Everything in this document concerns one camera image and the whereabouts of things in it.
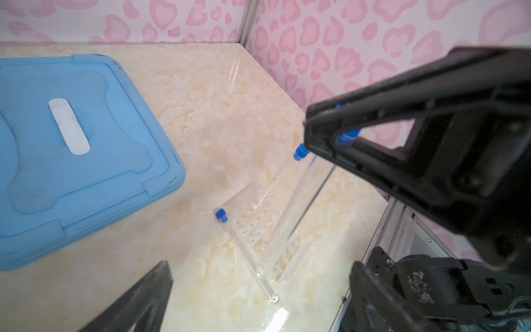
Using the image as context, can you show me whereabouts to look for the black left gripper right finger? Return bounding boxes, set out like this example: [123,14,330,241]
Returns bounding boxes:
[349,261,431,331]

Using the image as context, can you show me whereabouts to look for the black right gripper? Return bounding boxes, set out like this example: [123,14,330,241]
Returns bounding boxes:
[305,47,530,266]

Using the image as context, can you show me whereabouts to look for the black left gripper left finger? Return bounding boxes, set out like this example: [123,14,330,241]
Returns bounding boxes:
[81,260,174,331]

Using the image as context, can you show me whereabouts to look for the clear acrylic test tube rack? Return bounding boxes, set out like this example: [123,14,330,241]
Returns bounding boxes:
[235,174,310,282]

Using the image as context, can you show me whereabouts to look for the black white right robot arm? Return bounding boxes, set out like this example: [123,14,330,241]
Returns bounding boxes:
[304,46,530,331]

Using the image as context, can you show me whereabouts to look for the blue plastic bin lid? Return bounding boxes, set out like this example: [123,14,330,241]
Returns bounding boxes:
[1,54,185,271]

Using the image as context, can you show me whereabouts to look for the blue capped test tube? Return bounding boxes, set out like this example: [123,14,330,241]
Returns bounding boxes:
[214,143,309,224]
[214,207,279,304]
[256,103,362,279]

